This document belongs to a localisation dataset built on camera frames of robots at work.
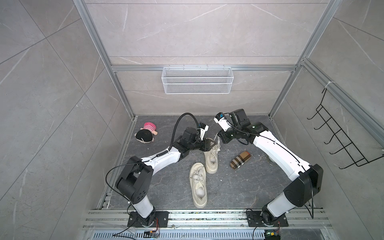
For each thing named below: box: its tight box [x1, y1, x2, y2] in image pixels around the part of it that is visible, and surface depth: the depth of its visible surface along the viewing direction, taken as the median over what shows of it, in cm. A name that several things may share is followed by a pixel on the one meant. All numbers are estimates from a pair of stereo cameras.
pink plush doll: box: [134, 122, 158, 144], surface depth 103 cm
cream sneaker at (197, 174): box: [189, 162, 208, 209], surface depth 78 cm
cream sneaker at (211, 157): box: [203, 133, 221, 174], surface depth 90 cm
